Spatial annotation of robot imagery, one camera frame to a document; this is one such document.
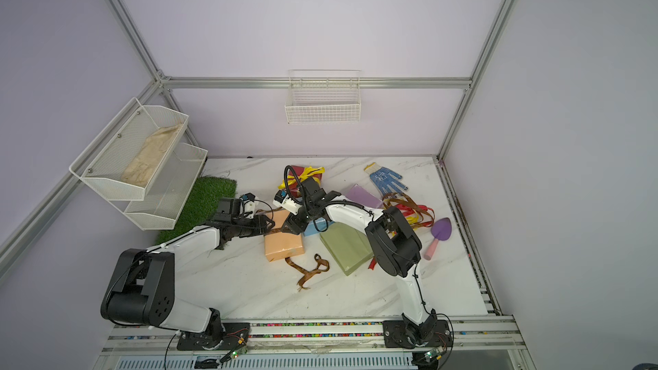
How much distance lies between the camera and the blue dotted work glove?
1.10 m

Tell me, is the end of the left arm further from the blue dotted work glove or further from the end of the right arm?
the blue dotted work glove

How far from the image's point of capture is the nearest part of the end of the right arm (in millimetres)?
705

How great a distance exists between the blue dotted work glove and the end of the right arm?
1.37 feet
